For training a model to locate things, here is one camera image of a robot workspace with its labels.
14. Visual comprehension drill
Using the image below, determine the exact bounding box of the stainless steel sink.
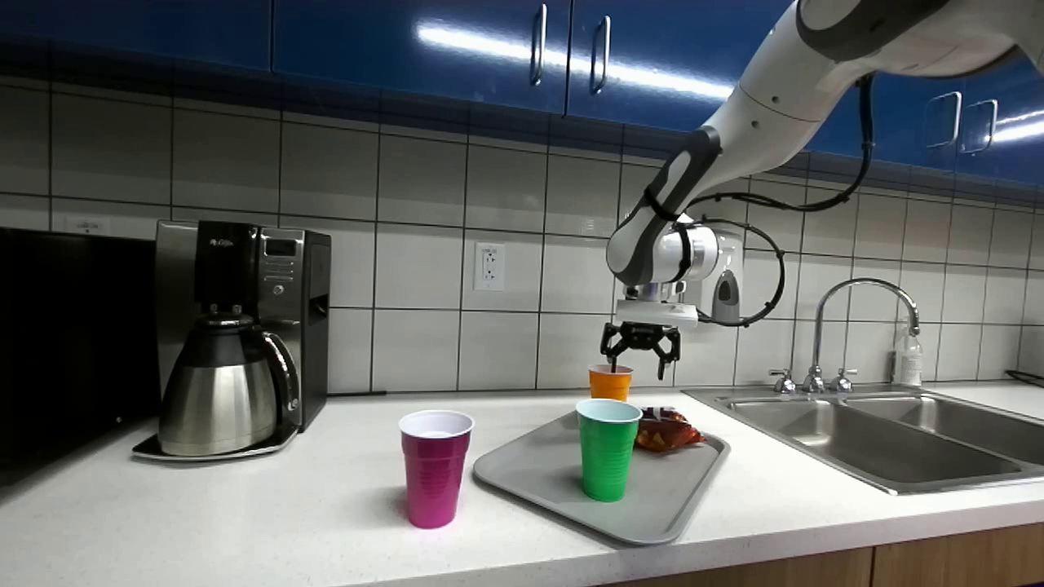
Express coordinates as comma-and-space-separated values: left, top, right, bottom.
693, 386, 1044, 499

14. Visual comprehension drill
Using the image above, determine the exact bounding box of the black steel coffee maker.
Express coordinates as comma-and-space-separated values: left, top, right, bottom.
129, 219, 331, 466

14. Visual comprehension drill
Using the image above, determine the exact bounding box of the white wall outlet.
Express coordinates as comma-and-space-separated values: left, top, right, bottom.
472, 237, 507, 293

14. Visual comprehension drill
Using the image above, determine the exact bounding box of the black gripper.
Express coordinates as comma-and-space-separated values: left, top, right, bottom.
597, 316, 685, 386

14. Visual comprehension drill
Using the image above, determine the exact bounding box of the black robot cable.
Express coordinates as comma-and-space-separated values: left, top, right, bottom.
689, 77, 878, 331

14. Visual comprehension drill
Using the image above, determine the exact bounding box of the blue cabinet door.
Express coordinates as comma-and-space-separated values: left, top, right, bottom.
0, 0, 274, 80
565, 0, 801, 133
269, 0, 572, 118

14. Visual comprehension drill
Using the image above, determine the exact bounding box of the stainless steel carafe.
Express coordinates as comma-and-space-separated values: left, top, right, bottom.
155, 316, 299, 456

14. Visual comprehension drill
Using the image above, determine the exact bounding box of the silver cabinet handle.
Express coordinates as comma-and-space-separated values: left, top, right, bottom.
966, 96, 1000, 158
587, 14, 614, 97
527, 0, 550, 91
931, 90, 966, 152

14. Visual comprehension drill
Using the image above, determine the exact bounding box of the red snack bag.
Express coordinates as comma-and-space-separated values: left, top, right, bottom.
634, 404, 704, 456

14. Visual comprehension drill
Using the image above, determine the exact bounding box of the black microwave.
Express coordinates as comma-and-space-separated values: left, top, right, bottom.
0, 224, 163, 482

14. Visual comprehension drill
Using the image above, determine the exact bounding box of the green plastic cup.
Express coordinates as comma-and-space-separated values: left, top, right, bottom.
575, 395, 647, 507

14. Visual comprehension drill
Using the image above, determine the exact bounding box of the clear soap bottle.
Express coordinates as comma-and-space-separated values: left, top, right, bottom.
890, 322, 925, 393

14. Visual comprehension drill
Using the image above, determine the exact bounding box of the pink plastic cup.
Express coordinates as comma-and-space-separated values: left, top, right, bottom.
393, 409, 478, 531

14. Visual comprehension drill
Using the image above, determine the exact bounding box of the white wall soap dispenser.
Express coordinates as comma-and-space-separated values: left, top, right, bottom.
709, 233, 747, 326

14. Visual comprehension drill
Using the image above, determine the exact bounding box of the grey plastic tray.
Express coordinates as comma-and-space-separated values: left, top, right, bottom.
468, 404, 735, 547

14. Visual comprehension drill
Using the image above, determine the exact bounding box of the chrome faucet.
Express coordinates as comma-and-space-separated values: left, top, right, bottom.
765, 274, 925, 397

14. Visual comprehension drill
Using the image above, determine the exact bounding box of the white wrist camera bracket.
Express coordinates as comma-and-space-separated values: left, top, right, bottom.
616, 298, 700, 331

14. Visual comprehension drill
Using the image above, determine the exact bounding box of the wooden base cabinet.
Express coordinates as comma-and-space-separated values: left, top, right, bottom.
605, 520, 1044, 587

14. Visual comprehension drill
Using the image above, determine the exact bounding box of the yellow plastic cup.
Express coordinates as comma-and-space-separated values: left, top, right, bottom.
587, 365, 636, 404

